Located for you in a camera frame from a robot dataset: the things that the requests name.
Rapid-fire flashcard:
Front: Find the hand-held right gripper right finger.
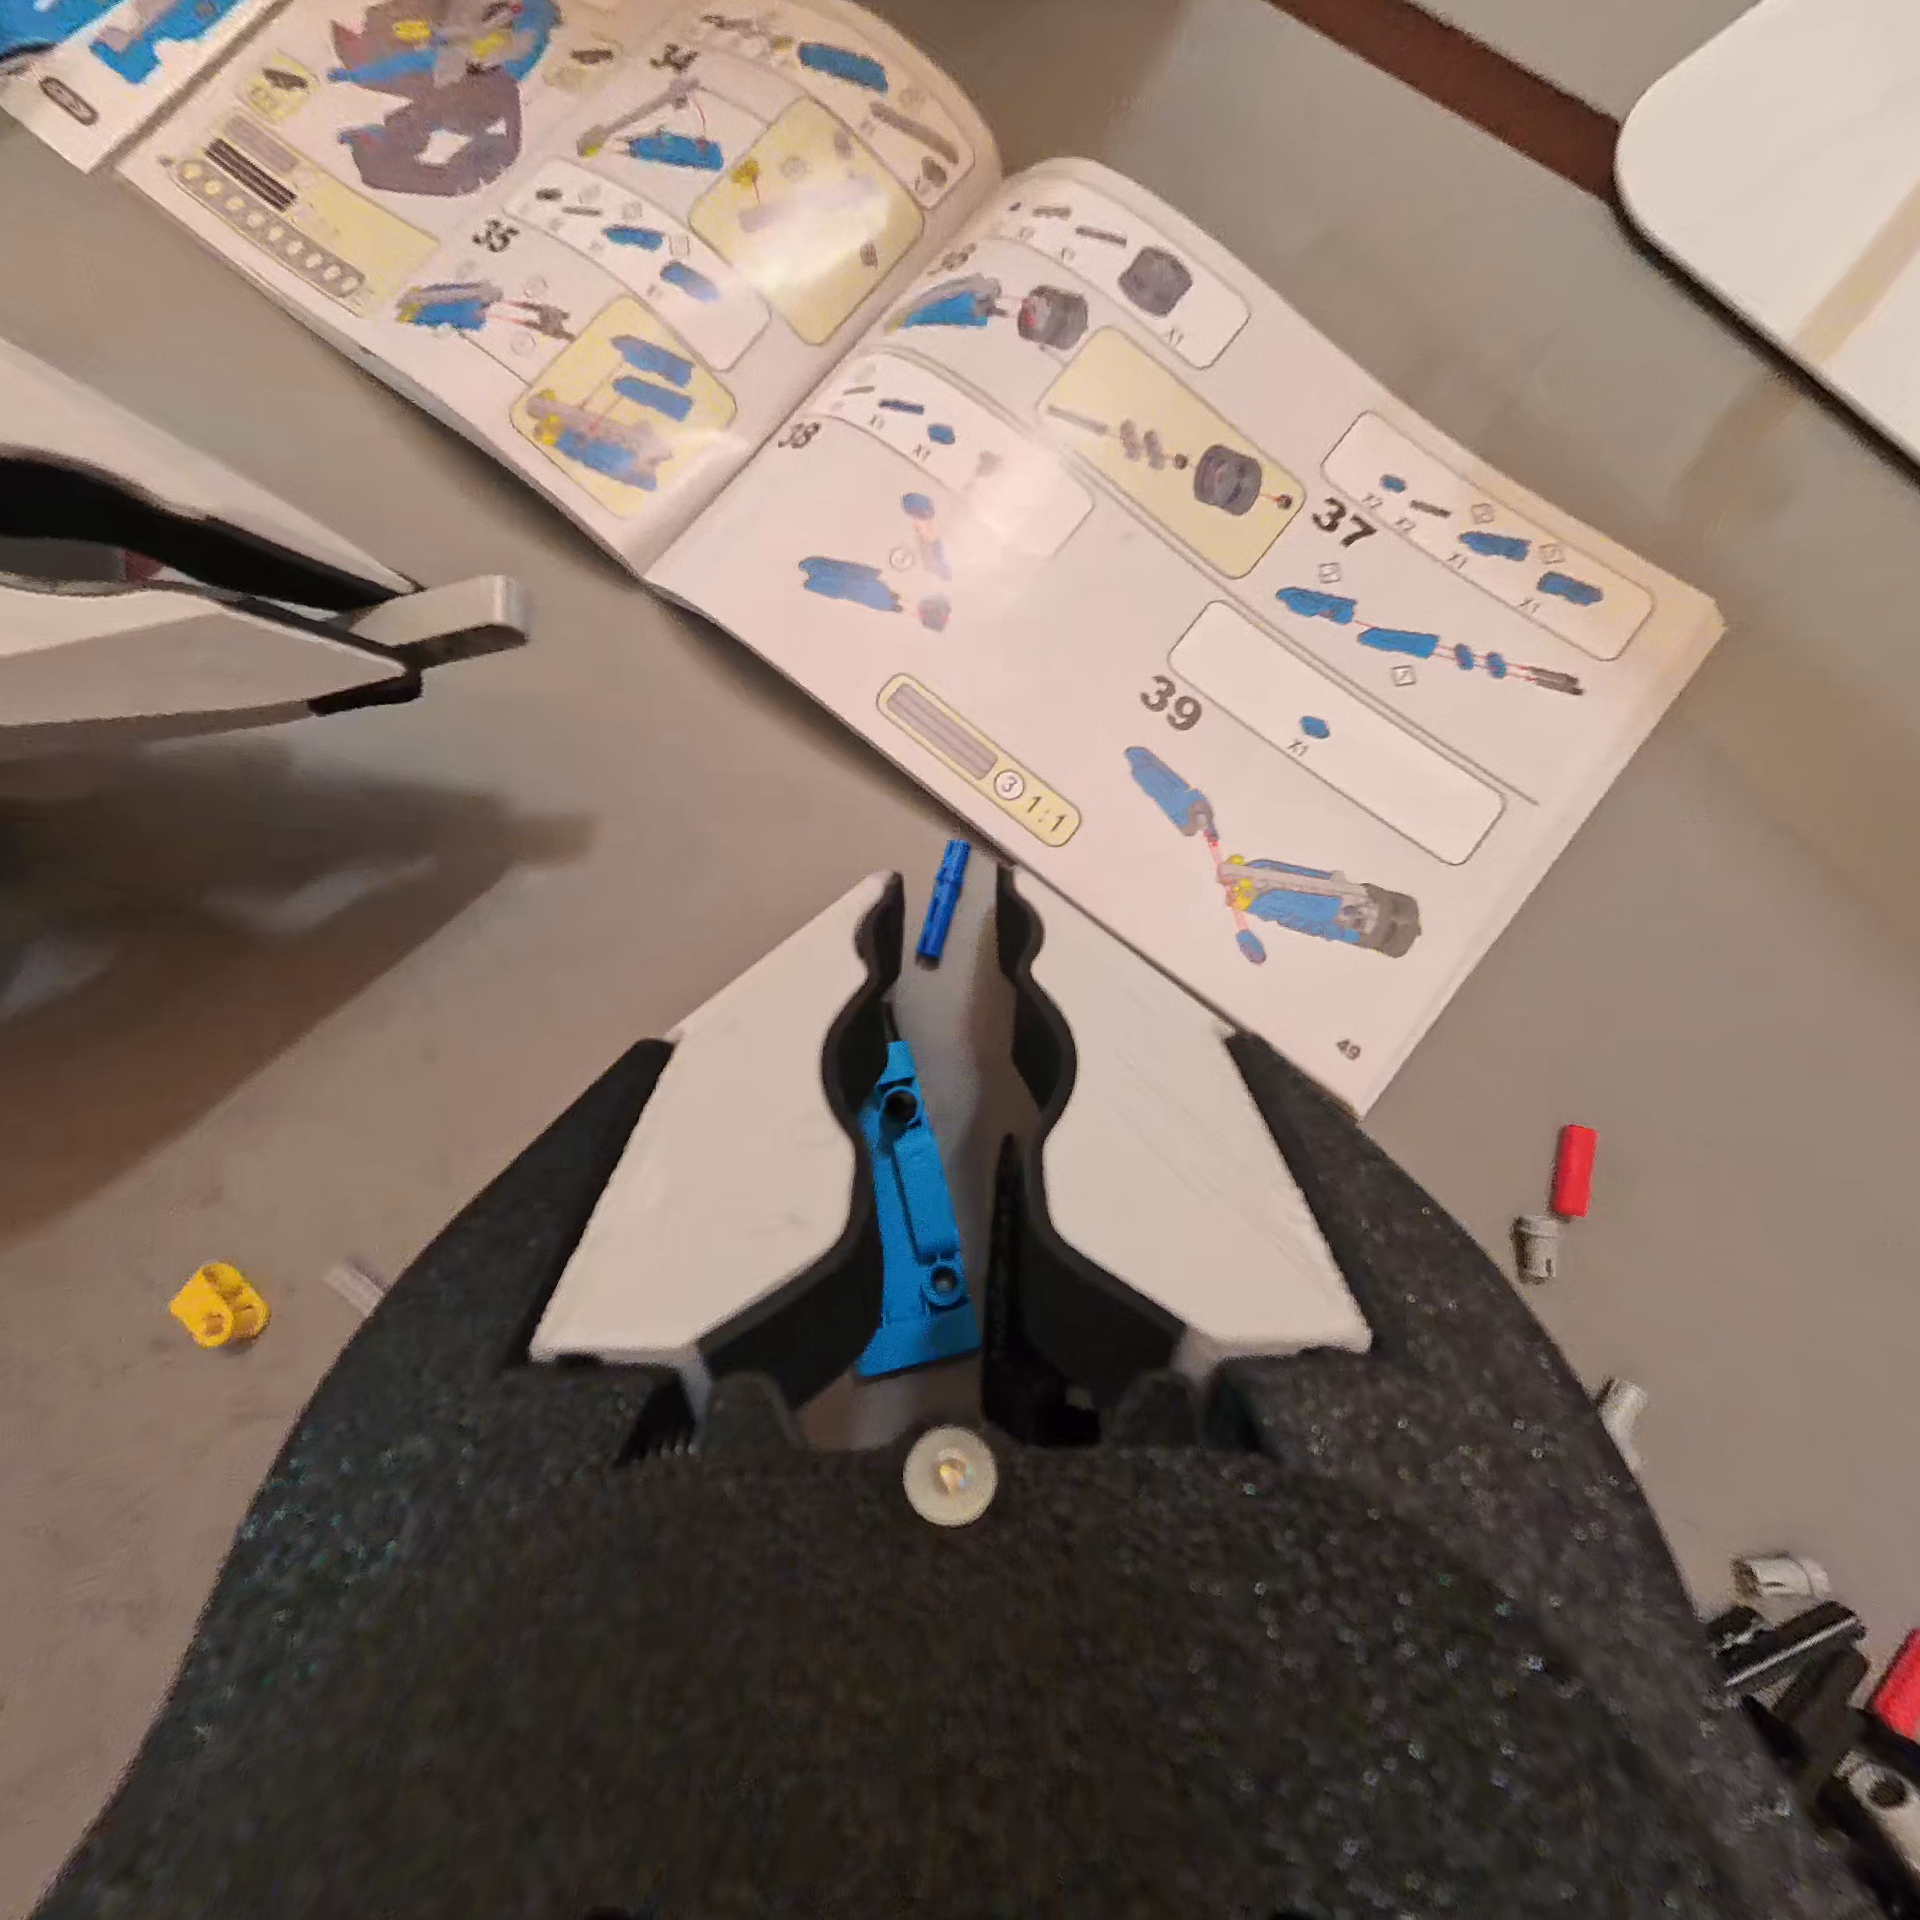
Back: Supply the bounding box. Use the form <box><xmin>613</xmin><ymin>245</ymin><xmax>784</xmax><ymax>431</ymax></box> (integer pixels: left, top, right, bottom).
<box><xmin>989</xmin><ymin>863</ymin><xmax>1376</xmax><ymax>1410</ymax></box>

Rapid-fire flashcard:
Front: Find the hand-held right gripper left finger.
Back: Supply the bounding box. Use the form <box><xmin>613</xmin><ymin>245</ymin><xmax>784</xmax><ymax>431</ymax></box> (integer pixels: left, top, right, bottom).
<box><xmin>529</xmin><ymin>871</ymin><xmax>904</xmax><ymax>1404</ymax></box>

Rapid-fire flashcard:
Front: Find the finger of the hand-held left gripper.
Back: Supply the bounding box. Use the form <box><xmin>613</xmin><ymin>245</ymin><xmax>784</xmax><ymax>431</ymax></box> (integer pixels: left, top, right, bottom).
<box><xmin>0</xmin><ymin>574</ymin><xmax>425</xmax><ymax>737</ymax></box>
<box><xmin>0</xmin><ymin>335</ymin><xmax>420</xmax><ymax>615</ymax></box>

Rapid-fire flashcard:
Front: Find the blue block piece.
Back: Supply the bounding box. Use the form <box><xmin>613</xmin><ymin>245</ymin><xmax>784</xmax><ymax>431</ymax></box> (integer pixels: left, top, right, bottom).
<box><xmin>850</xmin><ymin>1040</ymin><xmax>986</xmax><ymax>1386</ymax></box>

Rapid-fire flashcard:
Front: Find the grey beam piece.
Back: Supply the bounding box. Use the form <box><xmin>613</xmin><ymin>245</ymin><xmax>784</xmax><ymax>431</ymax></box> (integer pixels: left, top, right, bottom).
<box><xmin>357</xmin><ymin>574</ymin><xmax>537</xmax><ymax>665</ymax></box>

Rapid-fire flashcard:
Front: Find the blue pin piece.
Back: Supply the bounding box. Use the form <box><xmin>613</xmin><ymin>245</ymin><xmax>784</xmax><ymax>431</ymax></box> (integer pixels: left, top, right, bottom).
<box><xmin>913</xmin><ymin>840</ymin><xmax>977</xmax><ymax>969</ymax></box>

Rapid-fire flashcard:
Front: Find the pile of building block pieces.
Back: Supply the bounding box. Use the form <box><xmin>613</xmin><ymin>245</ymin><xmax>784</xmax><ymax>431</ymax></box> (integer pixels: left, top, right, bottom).
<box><xmin>1591</xmin><ymin>1370</ymin><xmax>1920</xmax><ymax>1893</ymax></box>

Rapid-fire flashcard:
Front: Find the grey desk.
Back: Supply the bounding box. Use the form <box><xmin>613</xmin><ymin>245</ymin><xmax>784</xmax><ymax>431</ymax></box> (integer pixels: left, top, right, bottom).
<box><xmin>0</xmin><ymin>0</ymin><xmax>1920</xmax><ymax>1920</ymax></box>

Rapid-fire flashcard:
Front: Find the blue white printed sheet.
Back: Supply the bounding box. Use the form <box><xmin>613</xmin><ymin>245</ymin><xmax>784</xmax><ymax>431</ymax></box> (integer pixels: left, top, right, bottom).
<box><xmin>0</xmin><ymin>0</ymin><xmax>289</xmax><ymax>176</ymax></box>

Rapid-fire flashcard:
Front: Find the small yellow connector piece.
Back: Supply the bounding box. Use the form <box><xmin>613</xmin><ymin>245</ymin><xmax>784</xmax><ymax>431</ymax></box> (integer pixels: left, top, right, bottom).
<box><xmin>166</xmin><ymin>1262</ymin><xmax>275</xmax><ymax>1350</ymax></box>

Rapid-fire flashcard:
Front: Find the instruction booklet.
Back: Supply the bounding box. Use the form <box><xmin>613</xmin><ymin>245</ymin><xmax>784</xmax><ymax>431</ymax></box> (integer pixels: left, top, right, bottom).
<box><xmin>111</xmin><ymin>0</ymin><xmax>1728</xmax><ymax>1121</ymax></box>

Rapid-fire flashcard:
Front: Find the white laptop stand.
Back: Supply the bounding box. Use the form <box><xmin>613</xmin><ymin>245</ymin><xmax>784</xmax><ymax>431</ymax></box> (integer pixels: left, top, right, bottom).
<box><xmin>1612</xmin><ymin>0</ymin><xmax>1920</xmax><ymax>488</ymax></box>

